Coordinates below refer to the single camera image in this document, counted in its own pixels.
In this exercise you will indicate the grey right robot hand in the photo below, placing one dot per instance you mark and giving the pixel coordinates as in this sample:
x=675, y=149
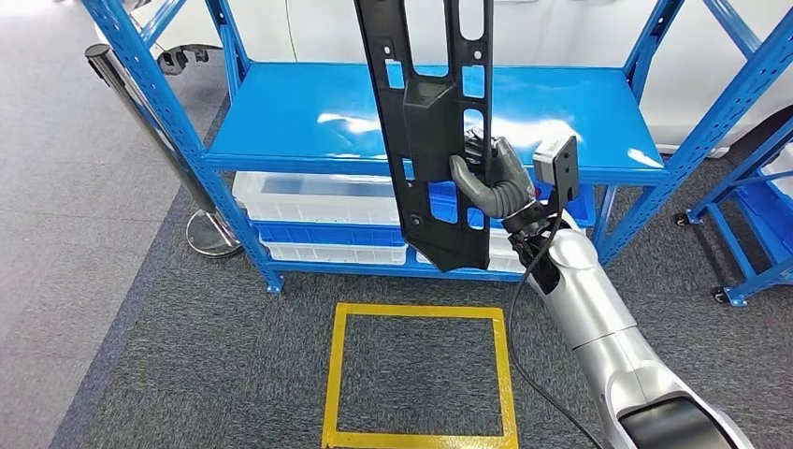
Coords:
x=511, y=183

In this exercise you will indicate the white car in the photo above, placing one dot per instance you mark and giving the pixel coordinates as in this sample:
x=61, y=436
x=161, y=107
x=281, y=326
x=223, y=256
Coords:
x=545, y=31

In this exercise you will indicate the black plastic panel part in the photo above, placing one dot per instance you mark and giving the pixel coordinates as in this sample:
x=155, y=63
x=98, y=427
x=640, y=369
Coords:
x=433, y=155

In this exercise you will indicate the blue wheeled shelf rack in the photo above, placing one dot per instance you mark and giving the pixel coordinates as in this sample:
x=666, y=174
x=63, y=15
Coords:
x=759, y=235

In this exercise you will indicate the blue plastic crate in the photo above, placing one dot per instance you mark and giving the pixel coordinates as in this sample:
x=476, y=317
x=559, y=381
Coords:
x=328, y=235
x=579, y=207

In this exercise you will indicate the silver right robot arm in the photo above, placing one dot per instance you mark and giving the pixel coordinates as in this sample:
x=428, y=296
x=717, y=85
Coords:
x=595, y=310

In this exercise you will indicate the yellow floor tape square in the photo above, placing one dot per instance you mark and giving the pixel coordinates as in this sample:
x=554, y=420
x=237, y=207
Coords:
x=334, y=372

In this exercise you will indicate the chrome base stanchion post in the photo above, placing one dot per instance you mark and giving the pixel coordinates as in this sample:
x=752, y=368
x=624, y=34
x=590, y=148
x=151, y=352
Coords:
x=210, y=238

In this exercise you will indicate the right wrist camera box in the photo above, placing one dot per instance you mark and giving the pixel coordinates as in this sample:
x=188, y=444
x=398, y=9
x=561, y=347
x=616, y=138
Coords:
x=560, y=167

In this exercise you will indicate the blue metal shelf rack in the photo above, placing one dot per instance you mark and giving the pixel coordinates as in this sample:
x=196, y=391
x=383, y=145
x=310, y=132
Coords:
x=297, y=118

